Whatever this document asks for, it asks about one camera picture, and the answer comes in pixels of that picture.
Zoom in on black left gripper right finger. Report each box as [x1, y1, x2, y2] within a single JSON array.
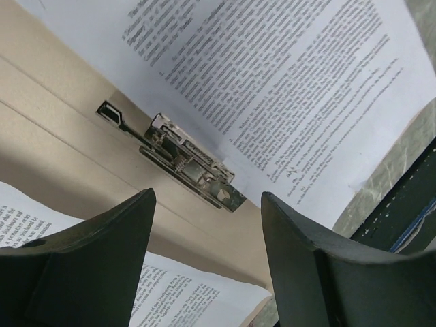
[[261, 192, 435, 326]]

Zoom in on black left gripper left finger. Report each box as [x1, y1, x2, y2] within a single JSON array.
[[1, 189, 156, 326]]

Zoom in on white printed paper sheets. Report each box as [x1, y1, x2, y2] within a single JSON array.
[[21, 1, 435, 228]]

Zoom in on white printed paper sheet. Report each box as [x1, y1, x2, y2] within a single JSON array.
[[1, 183, 270, 326]]

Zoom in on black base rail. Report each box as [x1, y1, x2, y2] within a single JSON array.
[[351, 141, 435, 254]]

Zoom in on tan paper folder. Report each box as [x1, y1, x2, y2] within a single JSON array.
[[0, 0, 426, 327]]

